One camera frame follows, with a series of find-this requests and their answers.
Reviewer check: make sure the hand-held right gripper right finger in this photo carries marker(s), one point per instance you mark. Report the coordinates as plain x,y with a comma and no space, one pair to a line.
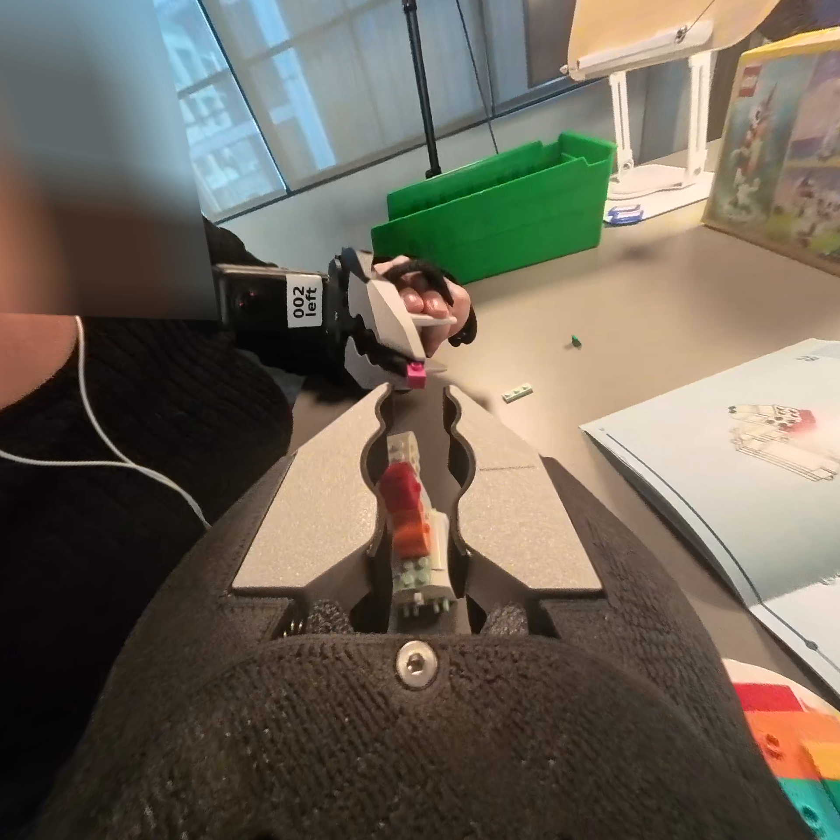
531,525

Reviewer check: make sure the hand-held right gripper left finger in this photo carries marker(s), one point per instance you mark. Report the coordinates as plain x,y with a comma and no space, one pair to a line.
308,525

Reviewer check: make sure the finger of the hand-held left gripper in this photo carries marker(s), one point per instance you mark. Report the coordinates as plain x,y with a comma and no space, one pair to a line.
374,367
387,321

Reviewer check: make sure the pink lego brick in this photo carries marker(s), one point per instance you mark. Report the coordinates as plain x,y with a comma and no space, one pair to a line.
417,374

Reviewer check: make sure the person's left forearm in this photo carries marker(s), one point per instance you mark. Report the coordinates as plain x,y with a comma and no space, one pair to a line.
289,354

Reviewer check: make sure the light green lego plate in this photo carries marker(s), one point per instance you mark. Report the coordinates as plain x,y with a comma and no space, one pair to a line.
517,394

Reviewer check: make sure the rainbow lego disc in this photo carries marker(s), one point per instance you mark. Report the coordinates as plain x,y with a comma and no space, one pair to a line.
787,754

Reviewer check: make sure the yellow lego box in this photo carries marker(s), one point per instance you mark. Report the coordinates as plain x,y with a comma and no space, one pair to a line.
781,151

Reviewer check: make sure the person's left hand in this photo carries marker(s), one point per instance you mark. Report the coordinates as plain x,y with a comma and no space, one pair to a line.
439,308

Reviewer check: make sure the green plastic bin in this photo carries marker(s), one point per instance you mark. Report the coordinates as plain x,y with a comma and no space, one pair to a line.
499,216

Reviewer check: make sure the pale blue instruction booklet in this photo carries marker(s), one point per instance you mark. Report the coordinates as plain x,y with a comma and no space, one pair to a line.
735,472

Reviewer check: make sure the person's body black clothing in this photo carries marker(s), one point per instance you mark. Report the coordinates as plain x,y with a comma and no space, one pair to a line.
98,558

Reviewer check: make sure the window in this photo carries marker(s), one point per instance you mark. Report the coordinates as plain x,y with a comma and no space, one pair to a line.
354,85

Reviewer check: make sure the black light stand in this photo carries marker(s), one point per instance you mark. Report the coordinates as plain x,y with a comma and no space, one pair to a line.
423,92

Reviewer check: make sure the blue white small packet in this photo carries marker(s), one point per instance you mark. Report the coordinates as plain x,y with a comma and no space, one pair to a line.
623,215

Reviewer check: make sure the beige book stand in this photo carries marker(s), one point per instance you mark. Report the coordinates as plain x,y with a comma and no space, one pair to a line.
656,26

